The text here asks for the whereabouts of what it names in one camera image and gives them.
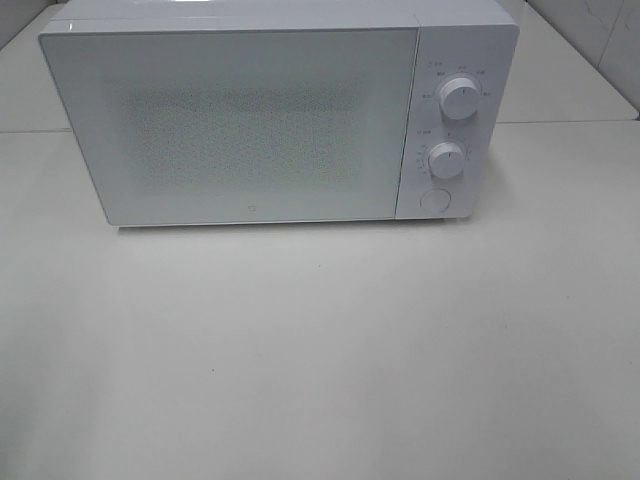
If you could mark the white microwave oven body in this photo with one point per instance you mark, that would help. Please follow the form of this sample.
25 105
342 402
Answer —
477 38

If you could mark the white microwave knob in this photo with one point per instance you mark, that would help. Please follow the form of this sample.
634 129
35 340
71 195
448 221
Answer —
446 160
459 96

